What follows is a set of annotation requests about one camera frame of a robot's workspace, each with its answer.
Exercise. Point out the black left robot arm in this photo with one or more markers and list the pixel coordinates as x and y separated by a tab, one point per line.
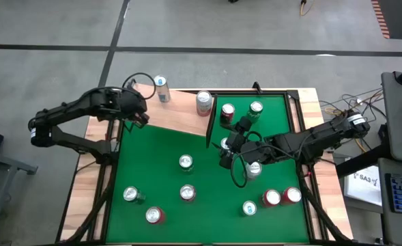
67	109

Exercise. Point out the grey metal cart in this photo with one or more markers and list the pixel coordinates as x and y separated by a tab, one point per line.
16	164

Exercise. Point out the black metal rig frame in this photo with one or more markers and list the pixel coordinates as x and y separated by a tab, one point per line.
107	205

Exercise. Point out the green Sprite can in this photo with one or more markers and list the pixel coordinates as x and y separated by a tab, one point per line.
186	161
256	107
130	193

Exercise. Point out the green table mat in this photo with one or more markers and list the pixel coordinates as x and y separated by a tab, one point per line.
214	222

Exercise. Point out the blue silver Red Bull can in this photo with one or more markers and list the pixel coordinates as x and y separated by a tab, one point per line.
224	144
249	207
162	90

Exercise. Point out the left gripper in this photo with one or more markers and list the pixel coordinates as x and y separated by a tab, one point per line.
122	104

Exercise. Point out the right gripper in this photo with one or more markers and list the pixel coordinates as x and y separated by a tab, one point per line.
258	152

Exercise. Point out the red Coca-Cola can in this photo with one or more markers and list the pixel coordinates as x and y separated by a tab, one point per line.
187	192
227	109

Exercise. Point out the red soda can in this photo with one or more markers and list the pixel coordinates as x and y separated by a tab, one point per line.
272	197
153	214
293	194

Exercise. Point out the grey desk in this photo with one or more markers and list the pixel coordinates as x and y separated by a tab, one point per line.
391	225
398	119

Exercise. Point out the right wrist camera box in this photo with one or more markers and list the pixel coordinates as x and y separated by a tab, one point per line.
244	123

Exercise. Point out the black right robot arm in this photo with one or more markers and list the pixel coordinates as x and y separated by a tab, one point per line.
323	131

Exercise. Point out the wooden shelf black metal frame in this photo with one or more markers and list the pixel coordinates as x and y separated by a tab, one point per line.
180	112

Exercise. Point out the white paper sign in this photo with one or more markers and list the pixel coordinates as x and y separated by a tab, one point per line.
361	188

